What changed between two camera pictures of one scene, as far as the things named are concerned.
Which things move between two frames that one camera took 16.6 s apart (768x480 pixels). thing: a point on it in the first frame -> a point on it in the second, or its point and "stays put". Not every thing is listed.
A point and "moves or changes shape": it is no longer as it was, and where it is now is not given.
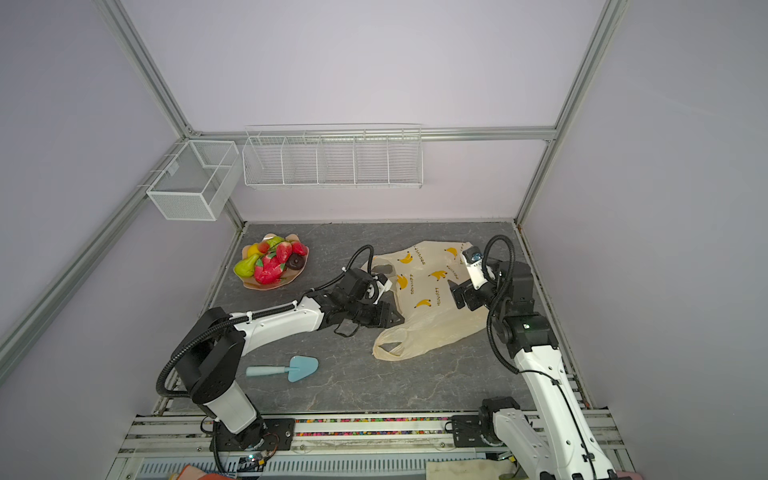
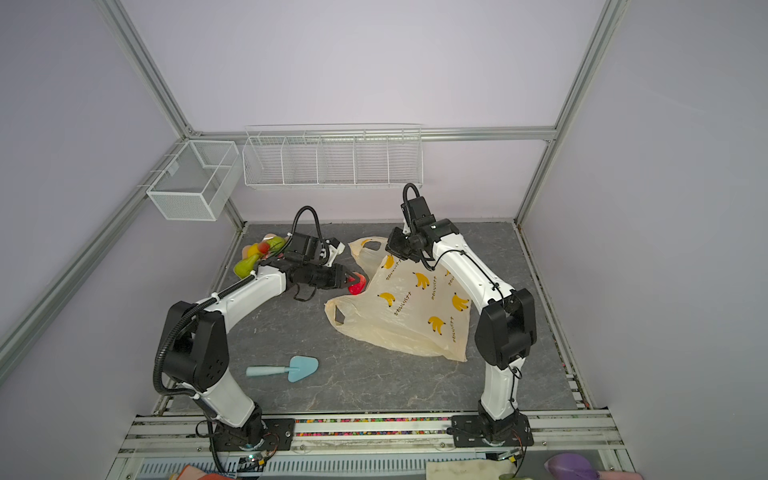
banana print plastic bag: (419, 282) moves or changes shape
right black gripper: (471, 292) -> (394, 246)
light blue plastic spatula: (299, 368) stays put
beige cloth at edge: (472, 469) stays put
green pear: (246, 267) stays put
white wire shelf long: (334, 156) stays put
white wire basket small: (199, 183) stays put
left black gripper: (384, 319) -> (338, 276)
